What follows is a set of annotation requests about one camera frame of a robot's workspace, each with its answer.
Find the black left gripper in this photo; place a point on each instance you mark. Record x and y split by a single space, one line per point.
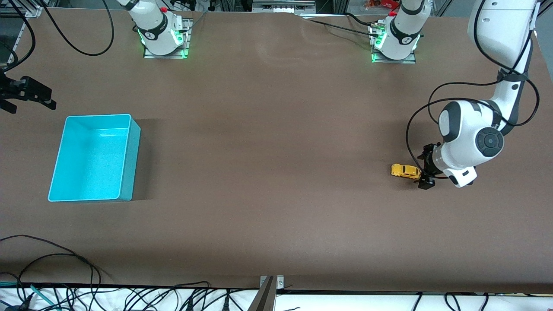
428 163

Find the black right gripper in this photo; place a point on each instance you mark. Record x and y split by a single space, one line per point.
22 90

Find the yellow beetle toy car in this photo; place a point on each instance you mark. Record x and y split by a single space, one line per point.
405 171

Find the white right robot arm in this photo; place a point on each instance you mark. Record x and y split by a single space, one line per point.
157 34

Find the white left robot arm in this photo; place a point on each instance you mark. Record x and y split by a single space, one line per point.
466 138

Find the turquoise plastic bin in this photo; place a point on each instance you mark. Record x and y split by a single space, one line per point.
88 164

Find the red packet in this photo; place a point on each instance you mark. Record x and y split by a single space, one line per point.
376 4

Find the silver aluminium crossbar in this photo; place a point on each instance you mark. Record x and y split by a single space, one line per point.
283 5

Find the aluminium frame rail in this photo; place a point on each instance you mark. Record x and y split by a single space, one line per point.
30 11

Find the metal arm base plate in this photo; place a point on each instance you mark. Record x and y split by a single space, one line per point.
393 61
187 43

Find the grey metal table bracket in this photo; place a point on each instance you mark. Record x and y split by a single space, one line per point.
265 298

